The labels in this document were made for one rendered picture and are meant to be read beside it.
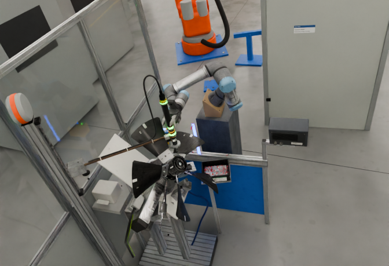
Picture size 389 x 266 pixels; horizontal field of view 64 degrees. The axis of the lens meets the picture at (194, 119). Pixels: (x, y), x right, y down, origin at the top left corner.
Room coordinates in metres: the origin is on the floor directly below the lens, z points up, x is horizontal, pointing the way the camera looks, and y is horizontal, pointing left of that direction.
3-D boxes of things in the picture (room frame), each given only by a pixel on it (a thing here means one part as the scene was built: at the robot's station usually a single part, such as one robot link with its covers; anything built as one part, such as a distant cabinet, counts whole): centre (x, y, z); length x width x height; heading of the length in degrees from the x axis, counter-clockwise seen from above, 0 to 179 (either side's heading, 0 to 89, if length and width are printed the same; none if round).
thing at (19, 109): (1.41, 0.86, 1.88); 0.17 x 0.15 x 0.16; 156
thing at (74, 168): (1.43, 0.77, 1.39); 0.10 x 0.07 x 0.08; 101
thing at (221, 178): (1.66, -0.08, 0.84); 0.22 x 0.17 x 0.07; 82
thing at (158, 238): (1.56, 0.52, 0.57); 0.09 x 0.04 x 1.15; 156
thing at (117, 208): (1.67, 0.71, 0.84); 0.36 x 0.24 x 0.03; 156
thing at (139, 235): (1.67, 0.71, 0.41); 0.04 x 0.04 x 0.83; 66
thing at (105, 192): (1.61, 0.77, 0.91); 0.17 x 0.16 x 0.11; 66
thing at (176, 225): (1.47, 0.31, 0.45); 0.09 x 0.04 x 0.91; 156
